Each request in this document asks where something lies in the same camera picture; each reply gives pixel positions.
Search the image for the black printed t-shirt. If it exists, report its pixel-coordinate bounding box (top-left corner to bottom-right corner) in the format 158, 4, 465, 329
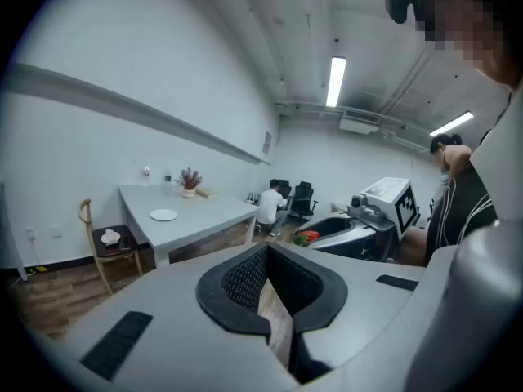
424, 163, 498, 267

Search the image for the white air conditioner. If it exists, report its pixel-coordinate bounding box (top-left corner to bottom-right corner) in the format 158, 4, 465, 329
338, 109, 382, 136

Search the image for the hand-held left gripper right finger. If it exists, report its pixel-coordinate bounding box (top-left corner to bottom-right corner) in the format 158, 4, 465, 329
268, 242, 427, 385

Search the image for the wooden chair with dark seat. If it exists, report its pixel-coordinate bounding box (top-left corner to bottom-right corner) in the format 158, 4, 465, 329
77, 198, 145, 296

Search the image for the person's right forearm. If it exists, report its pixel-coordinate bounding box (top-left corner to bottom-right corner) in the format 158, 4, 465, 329
401, 226, 429, 267

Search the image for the ceiling tube light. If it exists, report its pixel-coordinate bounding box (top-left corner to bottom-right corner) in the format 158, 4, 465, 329
324, 56, 348, 109
428, 110, 476, 138

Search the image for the red strawberry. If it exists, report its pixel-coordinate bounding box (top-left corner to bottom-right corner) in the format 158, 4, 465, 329
292, 229, 322, 247

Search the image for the grey wall trunking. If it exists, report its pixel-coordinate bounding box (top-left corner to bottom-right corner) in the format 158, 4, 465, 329
0, 62, 271, 167

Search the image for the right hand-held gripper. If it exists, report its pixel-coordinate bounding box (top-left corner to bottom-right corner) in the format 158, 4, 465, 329
294, 176, 422, 261

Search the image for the white plate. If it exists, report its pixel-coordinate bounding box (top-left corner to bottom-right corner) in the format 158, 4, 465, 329
149, 208, 179, 222

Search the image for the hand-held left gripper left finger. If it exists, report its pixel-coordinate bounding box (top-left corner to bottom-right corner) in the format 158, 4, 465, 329
60, 242, 302, 392

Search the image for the black office chair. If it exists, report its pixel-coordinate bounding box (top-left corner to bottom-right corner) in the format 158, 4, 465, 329
277, 179, 293, 210
287, 180, 320, 221

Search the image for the dried red plant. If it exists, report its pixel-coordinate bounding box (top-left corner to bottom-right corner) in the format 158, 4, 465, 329
176, 166, 203, 191

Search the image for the person's head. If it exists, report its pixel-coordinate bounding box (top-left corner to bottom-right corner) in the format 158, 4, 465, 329
412, 0, 523, 90

